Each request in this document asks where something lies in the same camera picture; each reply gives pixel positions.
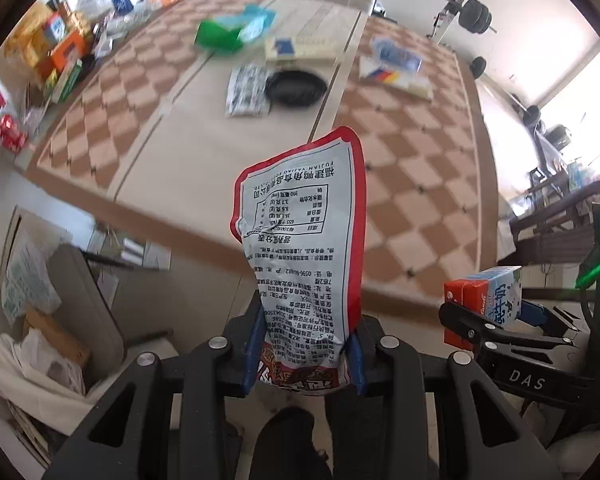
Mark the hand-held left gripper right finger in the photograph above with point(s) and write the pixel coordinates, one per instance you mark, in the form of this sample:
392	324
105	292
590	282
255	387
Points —
358	367

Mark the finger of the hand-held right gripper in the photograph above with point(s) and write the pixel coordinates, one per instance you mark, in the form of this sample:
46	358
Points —
500	338
537	316

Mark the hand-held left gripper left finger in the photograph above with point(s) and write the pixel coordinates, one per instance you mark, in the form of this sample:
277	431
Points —
252	360

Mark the white and red milk carton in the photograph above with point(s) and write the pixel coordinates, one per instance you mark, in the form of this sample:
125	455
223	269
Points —
495	295

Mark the red and white snack packet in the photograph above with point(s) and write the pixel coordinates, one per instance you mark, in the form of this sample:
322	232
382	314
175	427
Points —
300	240

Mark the dark wooden bench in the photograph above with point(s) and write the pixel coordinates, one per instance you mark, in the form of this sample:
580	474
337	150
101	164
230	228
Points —
555	225

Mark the person's foot in black sock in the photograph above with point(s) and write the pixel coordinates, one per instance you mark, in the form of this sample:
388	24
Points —
287	447

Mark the grey padded chair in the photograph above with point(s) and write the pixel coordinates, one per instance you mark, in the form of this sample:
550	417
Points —
87	300

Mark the brown cardboard box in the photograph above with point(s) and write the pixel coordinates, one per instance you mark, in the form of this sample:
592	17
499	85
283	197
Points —
55	332

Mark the white plastic bag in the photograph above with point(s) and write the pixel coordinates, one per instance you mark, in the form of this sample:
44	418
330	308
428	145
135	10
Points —
25	375

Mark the silver foil packet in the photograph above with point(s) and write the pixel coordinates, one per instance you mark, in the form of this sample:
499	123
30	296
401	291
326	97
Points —
245	92

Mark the black plastic tray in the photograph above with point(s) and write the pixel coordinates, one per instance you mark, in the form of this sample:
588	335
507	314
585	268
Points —
295	89

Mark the white box with coloured stripes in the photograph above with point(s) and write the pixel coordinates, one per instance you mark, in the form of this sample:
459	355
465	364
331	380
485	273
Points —
395	79

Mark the barbell rack with weights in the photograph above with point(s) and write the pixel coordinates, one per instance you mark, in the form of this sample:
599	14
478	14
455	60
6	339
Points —
472	12

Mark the cream box with blue label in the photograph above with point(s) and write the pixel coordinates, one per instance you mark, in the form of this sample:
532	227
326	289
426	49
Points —
305	50

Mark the green plastic packet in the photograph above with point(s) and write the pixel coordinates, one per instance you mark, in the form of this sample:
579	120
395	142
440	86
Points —
217	35

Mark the red drink can pack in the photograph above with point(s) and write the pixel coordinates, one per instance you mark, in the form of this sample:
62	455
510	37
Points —
10	132

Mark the green and white box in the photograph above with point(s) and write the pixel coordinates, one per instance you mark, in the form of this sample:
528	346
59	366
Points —
70	80

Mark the light blue plastic packet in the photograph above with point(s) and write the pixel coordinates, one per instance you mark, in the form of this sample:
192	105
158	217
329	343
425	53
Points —
252	22

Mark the orange box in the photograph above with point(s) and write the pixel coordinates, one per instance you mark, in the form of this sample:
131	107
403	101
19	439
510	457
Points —
67	52

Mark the yellow bag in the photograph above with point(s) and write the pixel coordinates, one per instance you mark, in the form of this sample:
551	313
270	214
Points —
27	37

